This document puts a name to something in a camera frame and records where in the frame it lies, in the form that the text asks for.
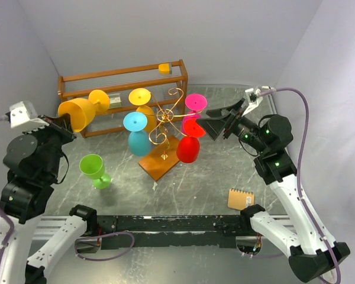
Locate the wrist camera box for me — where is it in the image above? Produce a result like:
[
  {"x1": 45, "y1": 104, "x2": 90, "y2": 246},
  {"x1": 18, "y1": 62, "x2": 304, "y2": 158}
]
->
[
  {"x1": 9, "y1": 101, "x2": 49, "y2": 132},
  {"x1": 243, "y1": 86, "x2": 269, "y2": 116}
]

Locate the gold wire wine glass rack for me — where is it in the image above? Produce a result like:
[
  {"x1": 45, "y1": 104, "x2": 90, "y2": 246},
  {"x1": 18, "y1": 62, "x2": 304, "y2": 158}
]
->
[{"x1": 138, "y1": 87, "x2": 187, "y2": 182}]

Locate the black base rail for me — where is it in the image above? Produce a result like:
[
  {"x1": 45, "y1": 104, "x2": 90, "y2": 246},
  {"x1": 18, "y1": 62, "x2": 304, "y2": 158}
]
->
[{"x1": 62, "y1": 214, "x2": 255, "y2": 250}]

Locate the orange wine glass front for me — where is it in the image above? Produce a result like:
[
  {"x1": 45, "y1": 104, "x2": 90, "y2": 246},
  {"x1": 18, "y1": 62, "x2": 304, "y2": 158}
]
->
[{"x1": 128, "y1": 88, "x2": 157, "y2": 133}]

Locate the orange wine glass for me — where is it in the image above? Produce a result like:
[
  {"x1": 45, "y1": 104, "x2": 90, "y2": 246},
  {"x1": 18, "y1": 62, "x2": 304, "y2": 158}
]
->
[
  {"x1": 128, "y1": 88, "x2": 157, "y2": 133},
  {"x1": 58, "y1": 89, "x2": 110, "y2": 133}
]

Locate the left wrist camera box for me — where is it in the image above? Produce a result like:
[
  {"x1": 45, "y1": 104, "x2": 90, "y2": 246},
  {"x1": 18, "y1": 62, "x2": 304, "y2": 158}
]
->
[{"x1": 9, "y1": 101, "x2": 49, "y2": 132}]

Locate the small white green box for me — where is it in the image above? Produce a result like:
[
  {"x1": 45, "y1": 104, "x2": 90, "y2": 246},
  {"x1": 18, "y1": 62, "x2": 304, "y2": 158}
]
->
[{"x1": 108, "y1": 93, "x2": 122, "y2": 109}]

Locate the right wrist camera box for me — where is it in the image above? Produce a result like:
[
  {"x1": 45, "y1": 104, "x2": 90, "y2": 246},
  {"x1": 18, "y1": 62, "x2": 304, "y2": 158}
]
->
[{"x1": 243, "y1": 86, "x2": 269, "y2": 116}]

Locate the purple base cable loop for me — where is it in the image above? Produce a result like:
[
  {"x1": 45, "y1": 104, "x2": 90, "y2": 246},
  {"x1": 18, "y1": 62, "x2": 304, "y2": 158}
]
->
[{"x1": 73, "y1": 231, "x2": 135, "y2": 262}]

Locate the pink wine glass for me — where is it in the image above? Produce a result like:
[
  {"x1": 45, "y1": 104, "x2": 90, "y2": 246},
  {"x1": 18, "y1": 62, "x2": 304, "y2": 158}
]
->
[{"x1": 181, "y1": 93, "x2": 208, "y2": 134}]

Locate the green wine glass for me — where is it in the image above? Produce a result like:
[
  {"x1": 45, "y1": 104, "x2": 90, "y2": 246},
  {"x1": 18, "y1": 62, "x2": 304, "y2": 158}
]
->
[{"x1": 79, "y1": 154, "x2": 111, "y2": 189}]

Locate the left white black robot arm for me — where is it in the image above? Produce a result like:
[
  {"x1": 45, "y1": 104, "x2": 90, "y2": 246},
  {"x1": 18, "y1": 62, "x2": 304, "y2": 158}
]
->
[{"x1": 0, "y1": 114, "x2": 99, "y2": 283}]

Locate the red wine glass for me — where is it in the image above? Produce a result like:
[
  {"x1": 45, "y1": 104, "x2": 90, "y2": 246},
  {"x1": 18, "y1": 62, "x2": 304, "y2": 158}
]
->
[{"x1": 176, "y1": 118, "x2": 206, "y2": 163}]

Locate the wooden shelf rack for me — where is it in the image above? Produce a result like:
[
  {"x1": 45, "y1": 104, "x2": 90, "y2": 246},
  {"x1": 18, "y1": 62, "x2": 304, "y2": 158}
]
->
[{"x1": 58, "y1": 60, "x2": 188, "y2": 138}]

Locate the yellow grey block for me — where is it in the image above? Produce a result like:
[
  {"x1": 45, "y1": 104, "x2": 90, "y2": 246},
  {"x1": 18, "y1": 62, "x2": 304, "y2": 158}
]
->
[{"x1": 158, "y1": 63, "x2": 172, "y2": 75}]

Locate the brown spiral notepad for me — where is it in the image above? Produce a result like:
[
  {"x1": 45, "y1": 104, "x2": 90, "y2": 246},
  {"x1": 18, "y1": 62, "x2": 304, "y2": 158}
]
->
[{"x1": 228, "y1": 188, "x2": 254, "y2": 211}]

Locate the blue wine glass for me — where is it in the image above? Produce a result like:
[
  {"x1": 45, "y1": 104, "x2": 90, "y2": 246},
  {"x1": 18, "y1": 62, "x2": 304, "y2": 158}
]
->
[{"x1": 123, "y1": 111, "x2": 151, "y2": 157}]

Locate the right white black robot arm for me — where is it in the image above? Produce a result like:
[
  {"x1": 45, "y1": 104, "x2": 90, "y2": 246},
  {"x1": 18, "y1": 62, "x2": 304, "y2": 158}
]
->
[{"x1": 196, "y1": 99, "x2": 350, "y2": 283}]

